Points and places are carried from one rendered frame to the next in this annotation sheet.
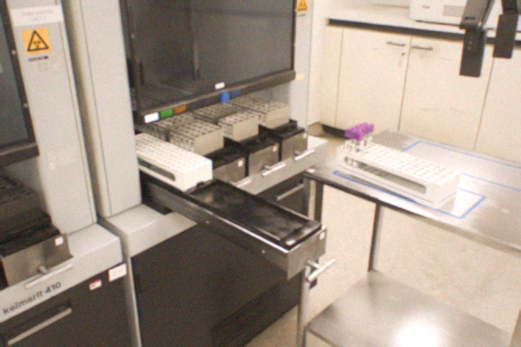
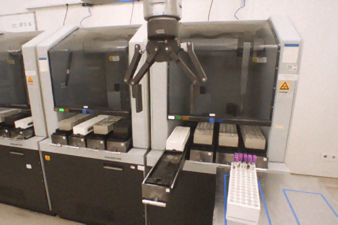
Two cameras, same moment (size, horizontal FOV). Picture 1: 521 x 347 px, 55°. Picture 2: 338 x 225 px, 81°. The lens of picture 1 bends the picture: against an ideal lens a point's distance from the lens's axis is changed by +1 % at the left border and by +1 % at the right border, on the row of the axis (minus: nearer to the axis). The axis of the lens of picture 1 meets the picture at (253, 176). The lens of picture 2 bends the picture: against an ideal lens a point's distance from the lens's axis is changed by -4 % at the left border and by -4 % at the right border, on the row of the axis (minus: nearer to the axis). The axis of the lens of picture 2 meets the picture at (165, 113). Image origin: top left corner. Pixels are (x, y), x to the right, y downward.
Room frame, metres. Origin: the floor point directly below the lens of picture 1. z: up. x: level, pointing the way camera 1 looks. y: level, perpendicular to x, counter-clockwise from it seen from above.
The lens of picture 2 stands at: (0.55, -0.81, 1.32)
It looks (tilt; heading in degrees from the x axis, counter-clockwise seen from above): 14 degrees down; 61
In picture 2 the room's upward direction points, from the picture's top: straight up
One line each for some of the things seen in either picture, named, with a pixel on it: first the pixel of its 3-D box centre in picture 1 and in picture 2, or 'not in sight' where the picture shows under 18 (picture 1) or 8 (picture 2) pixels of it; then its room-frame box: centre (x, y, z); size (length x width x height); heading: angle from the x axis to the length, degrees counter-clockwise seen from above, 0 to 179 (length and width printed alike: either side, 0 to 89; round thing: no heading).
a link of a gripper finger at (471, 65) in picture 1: (472, 53); (138, 98); (0.74, -0.32, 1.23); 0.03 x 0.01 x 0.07; 48
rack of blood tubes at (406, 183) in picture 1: (393, 170); (242, 188); (1.13, -0.36, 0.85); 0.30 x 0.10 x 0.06; 42
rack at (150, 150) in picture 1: (162, 161); (179, 138); (1.22, 0.25, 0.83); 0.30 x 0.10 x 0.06; 47
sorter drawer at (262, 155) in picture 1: (194, 132); (226, 138); (1.60, 0.20, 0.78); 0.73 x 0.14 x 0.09; 47
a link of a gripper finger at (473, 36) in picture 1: (470, 36); (131, 87); (0.72, -0.31, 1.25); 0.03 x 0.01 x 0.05; 138
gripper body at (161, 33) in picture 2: not in sight; (163, 41); (0.79, -0.36, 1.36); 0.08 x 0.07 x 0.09; 138
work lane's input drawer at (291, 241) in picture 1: (208, 200); (172, 158); (1.10, 0.12, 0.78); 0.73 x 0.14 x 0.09; 47
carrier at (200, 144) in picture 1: (207, 142); (203, 138); (1.33, 0.13, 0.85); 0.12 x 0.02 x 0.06; 137
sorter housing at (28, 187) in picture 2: not in sight; (44, 112); (0.42, 1.57, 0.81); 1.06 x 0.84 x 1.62; 47
